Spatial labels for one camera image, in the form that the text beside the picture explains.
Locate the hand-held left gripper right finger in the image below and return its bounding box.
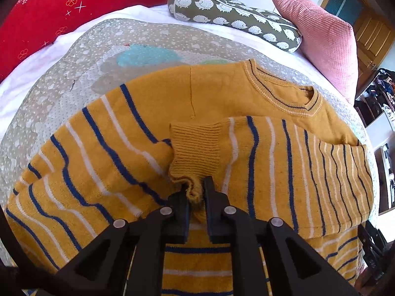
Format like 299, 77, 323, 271
202, 176, 360, 296

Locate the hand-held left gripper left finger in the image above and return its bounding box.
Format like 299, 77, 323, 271
36, 188, 191, 296

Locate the yellow striped knit sweater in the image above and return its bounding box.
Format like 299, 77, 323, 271
5, 58, 375, 296

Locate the grey dotted play mat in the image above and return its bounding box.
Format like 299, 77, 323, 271
0, 18, 378, 296

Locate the green hedgehog print bolster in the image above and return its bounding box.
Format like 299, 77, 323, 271
167, 0, 303, 52

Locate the white bed sheet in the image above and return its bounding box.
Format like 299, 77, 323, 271
0, 4, 349, 124

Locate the wooden door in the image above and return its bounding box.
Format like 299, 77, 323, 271
321, 0, 395, 77

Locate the red patterned cushion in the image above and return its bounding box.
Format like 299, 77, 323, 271
0, 0, 207, 82

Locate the pink corduroy pillow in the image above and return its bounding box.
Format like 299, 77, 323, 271
267, 0, 358, 105

